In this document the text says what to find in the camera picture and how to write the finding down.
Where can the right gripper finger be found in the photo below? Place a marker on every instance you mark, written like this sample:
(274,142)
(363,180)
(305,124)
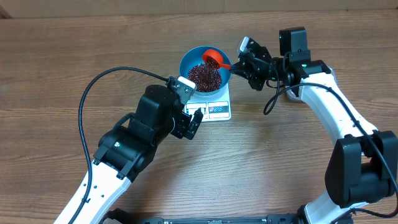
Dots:
(241,73)
(239,65)

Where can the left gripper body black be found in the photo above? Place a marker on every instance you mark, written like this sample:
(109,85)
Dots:
(180,124)

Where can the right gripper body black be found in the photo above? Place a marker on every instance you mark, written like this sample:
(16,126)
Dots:
(270,70)

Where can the red measuring scoop blue handle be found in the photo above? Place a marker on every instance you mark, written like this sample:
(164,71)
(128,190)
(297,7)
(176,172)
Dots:
(214,57)

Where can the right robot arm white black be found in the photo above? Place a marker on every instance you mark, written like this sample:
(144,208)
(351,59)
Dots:
(363,165)

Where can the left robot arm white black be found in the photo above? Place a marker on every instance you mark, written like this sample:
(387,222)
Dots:
(129,148)

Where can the white digital kitchen scale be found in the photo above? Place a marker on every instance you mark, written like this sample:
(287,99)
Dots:
(215,106)

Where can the red beans in bowl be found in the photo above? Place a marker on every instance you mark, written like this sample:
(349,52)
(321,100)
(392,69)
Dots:
(207,79)

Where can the teal bowl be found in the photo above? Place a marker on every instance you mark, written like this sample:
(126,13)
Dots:
(194,57)

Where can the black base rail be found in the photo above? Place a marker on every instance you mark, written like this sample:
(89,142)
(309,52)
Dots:
(120,216)

